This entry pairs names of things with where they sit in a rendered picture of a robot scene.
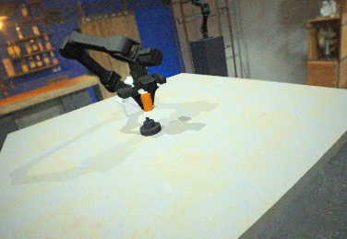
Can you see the orange knob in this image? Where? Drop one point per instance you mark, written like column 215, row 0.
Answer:
column 147, row 102

